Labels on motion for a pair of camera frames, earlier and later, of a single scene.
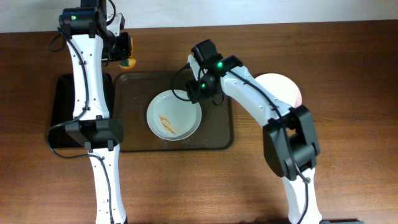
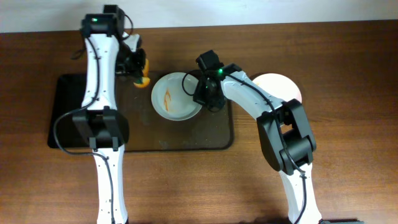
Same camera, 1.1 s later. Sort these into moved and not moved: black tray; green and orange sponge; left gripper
Moved: green and orange sponge; left gripper
Not moved: black tray
